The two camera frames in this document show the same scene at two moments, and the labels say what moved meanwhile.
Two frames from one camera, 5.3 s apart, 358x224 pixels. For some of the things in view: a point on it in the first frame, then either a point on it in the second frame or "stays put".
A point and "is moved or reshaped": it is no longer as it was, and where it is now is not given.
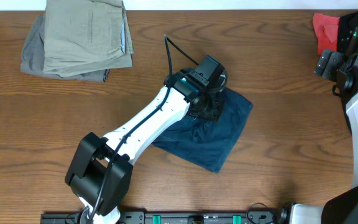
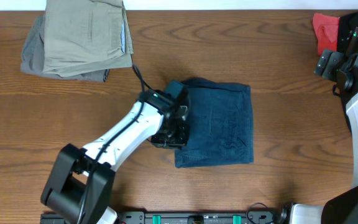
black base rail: (177, 217) stays put
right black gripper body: (335, 65) stays put
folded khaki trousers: (84, 35) stays put
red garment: (326, 28) stays put
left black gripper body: (211, 110) to (176, 137)
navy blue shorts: (208, 143) is moved or reshaped
